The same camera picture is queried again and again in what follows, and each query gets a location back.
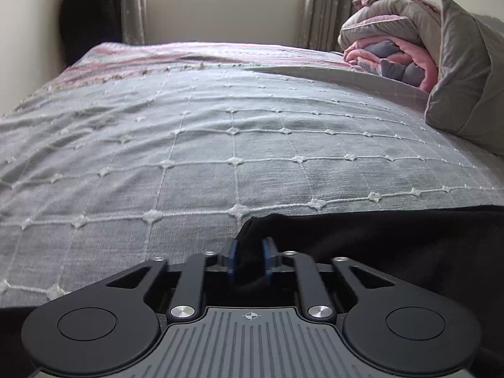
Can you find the grey patterned curtain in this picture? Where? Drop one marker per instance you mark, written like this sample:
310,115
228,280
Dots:
327,8
132,4

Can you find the grey grid-stitched bedspread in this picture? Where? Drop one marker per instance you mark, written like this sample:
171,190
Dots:
197,145

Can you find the folded pink and grey quilt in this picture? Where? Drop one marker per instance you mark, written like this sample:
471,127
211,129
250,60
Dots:
390,19

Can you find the grey pillow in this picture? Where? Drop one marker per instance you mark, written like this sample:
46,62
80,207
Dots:
464,78

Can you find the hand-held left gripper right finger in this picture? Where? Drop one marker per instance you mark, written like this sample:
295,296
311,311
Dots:
267,262

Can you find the black pants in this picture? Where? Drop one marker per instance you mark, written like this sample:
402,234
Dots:
393,244

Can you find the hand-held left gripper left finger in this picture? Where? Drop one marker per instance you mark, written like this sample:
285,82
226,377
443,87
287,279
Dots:
232,260

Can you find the dark hanging clothing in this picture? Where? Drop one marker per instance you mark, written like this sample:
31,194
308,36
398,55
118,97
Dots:
90,15

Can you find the pink striped bed sheet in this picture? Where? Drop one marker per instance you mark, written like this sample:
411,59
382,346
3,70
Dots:
138,57

